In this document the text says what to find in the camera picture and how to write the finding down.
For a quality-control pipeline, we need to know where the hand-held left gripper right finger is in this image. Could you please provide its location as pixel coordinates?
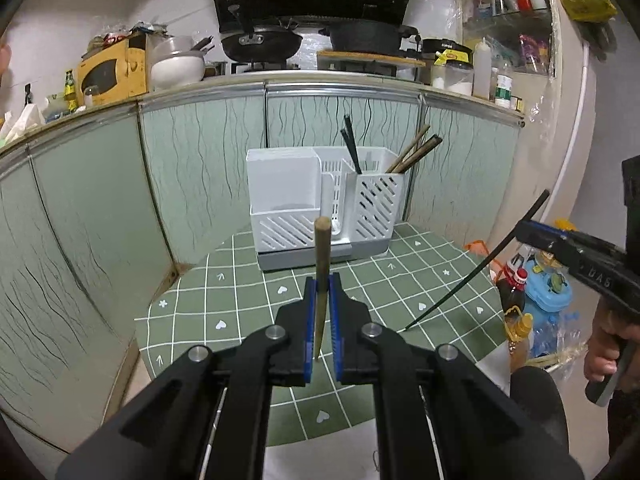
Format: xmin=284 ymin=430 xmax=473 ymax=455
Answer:
xmin=327 ymin=272 xmax=586 ymax=480

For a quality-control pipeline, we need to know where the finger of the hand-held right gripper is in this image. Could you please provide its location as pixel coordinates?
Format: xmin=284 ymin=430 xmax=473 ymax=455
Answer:
xmin=515 ymin=219 xmax=583 ymax=242
xmin=517 ymin=232 xmax=581 ymax=275

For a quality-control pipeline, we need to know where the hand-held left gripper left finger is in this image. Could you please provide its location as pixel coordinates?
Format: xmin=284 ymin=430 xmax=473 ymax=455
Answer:
xmin=55 ymin=276 xmax=321 ymax=480

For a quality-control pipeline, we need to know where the wooden chopstick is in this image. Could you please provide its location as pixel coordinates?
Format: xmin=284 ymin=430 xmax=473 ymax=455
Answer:
xmin=314 ymin=216 xmax=332 ymax=362
xmin=395 ymin=139 xmax=437 ymax=174
xmin=385 ymin=124 xmax=432 ymax=173

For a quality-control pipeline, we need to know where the white plastic utensil holder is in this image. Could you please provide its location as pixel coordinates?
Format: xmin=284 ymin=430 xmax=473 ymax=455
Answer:
xmin=246 ymin=146 xmax=405 ymax=272

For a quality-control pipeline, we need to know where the person's right hand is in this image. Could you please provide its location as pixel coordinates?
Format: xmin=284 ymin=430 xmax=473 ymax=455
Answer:
xmin=584 ymin=304 xmax=640 ymax=385

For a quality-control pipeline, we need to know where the blue plastic container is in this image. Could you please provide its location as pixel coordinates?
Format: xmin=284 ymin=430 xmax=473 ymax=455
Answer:
xmin=522 ymin=255 xmax=573 ymax=311

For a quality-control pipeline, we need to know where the dark sauce bottle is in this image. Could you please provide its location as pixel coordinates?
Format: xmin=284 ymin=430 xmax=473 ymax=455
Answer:
xmin=497 ymin=255 xmax=531 ymax=313

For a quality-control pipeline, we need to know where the orange mesh bag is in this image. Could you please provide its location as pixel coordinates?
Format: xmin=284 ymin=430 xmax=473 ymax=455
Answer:
xmin=464 ymin=240 xmax=506 ymax=281

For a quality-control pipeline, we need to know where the clear plastic bag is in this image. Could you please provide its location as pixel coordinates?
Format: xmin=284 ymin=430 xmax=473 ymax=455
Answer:
xmin=530 ymin=310 xmax=591 ymax=371

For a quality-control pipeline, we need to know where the yellow oil bottle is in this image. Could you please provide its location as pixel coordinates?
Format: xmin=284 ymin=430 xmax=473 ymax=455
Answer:
xmin=504 ymin=305 xmax=536 ymax=376

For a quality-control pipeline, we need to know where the green checked tablecloth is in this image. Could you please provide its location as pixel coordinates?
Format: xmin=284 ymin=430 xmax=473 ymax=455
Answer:
xmin=135 ymin=222 xmax=511 ymax=448

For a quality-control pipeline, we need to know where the green patterned cabinet door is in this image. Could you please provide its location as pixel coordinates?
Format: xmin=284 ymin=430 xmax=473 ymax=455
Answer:
xmin=417 ymin=102 xmax=523 ymax=256
xmin=137 ymin=95 xmax=268 ymax=266
xmin=27 ymin=105 xmax=176 ymax=361
xmin=265 ymin=87 xmax=423 ymax=161
xmin=0 ymin=145 xmax=68 ymax=456

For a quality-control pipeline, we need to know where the white bottle with green label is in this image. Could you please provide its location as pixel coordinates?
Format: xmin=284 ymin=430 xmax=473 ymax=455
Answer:
xmin=495 ymin=74 xmax=515 ymax=107

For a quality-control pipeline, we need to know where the dark grey round object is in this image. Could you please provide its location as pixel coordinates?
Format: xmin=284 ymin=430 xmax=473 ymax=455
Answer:
xmin=510 ymin=366 xmax=570 ymax=461

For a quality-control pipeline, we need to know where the white squeeze bottle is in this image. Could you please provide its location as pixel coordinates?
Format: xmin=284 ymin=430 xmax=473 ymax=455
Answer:
xmin=472 ymin=37 xmax=493 ymax=101

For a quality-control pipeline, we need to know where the clear jar of white powder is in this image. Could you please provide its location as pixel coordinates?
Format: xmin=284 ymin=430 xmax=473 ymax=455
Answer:
xmin=431 ymin=57 xmax=475 ymax=97

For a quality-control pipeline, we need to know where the black electric cooker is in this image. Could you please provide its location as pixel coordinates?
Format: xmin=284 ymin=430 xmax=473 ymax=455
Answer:
xmin=421 ymin=37 xmax=473 ymax=61

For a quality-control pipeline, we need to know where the round wooden board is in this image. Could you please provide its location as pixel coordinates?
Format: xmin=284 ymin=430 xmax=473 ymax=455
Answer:
xmin=316 ymin=49 xmax=426 ymax=67

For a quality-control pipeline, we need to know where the gas stove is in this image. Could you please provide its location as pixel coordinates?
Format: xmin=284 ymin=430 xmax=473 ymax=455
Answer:
xmin=227 ymin=57 xmax=421 ymax=81

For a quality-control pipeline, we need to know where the black cooking pot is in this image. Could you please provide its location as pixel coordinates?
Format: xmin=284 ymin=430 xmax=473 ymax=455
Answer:
xmin=327 ymin=20 xmax=418 ymax=55

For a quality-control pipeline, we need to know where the black frying pan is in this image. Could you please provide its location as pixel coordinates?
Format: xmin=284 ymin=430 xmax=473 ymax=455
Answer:
xmin=220 ymin=5 xmax=304 ymax=63

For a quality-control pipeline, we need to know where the white rice cooker pot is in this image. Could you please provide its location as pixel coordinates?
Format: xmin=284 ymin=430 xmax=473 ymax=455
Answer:
xmin=149 ymin=35 xmax=207 ymax=90

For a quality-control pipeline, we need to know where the yellow microwave oven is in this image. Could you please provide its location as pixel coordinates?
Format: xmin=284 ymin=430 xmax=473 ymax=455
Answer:
xmin=76 ymin=35 xmax=151 ymax=108

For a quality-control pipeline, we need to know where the green glass bottle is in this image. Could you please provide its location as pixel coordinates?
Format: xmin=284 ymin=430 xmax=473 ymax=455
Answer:
xmin=62 ymin=69 xmax=80 ymax=113

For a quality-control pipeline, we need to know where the white plastic bag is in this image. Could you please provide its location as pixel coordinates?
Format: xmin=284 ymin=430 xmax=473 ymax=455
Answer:
xmin=0 ymin=102 xmax=46 ymax=143

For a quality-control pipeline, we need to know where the white wall pipe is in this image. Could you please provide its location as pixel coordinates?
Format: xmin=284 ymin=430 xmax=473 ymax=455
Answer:
xmin=540 ymin=42 xmax=598 ymax=221

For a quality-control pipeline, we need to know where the wall shelf with bottles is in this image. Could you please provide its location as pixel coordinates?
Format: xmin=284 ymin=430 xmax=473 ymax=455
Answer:
xmin=460 ymin=0 xmax=556 ymax=78

